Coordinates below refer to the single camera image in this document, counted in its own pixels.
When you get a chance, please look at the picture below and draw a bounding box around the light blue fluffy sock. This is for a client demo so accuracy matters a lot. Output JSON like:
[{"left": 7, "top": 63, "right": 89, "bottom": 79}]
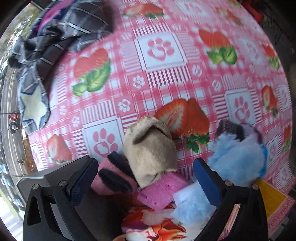
[{"left": 171, "top": 133, "right": 267, "bottom": 227}]

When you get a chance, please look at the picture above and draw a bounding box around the dark striped fluffy sock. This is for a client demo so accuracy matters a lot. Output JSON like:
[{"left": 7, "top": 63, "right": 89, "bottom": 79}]
[{"left": 215, "top": 119, "right": 263, "bottom": 144}]

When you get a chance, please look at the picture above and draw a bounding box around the beige sock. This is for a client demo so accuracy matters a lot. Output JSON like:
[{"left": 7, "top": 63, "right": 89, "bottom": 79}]
[{"left": 123, "top": 116, "right": 178, "bottom": 188}]

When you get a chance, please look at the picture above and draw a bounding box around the white open storage box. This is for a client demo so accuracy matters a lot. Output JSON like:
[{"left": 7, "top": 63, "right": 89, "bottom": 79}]
[{"left": 16, "top": 155, "right": 130, "bottom": 241}]

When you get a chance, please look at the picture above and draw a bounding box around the pink printed card box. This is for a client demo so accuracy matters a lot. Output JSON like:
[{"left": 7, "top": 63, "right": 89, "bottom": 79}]
[{"left": 219, "top": 177, "right": 296, "bottom": 240}]

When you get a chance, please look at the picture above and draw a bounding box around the pink sponge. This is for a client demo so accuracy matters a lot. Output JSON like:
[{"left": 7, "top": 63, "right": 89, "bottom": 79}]
[{"left": 137, "top": 172, "right": 188, "bottom": 211}]

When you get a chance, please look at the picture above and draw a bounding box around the pink strawberry tablecloth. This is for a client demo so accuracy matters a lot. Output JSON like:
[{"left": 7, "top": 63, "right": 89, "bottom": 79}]
[{"left": 29, "top": 1, "right": 295, "bottom": 193}]

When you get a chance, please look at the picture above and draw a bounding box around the grey plaid star blanket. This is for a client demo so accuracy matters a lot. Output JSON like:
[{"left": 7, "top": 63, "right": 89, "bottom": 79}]
[{"left": 8, "top": 1, "right": 112, "bottom": 134}]

